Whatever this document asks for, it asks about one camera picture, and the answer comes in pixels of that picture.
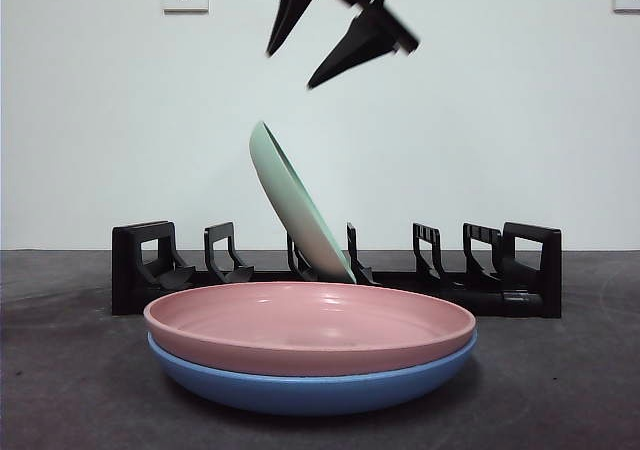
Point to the green plate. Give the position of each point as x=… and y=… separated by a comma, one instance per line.
x=290, y=195

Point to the black dish rack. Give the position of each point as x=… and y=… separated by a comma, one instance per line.
x=127, y=280

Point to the pink plate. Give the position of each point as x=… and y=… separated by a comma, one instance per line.
x=310, y=320

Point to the blue plate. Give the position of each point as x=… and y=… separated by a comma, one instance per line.
x=310, y=392

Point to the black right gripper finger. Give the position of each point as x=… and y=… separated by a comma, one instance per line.
x=292, y=10
x=355, y=45

